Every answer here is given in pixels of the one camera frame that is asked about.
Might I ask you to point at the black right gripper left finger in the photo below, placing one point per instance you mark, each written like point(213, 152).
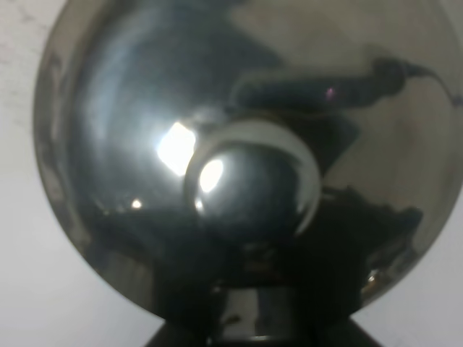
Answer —
point(177, 334)

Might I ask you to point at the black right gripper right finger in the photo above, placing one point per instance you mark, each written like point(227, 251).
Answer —
point(370, 328)

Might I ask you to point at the stainless steel teapot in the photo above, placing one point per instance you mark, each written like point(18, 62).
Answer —
point(251, 168)

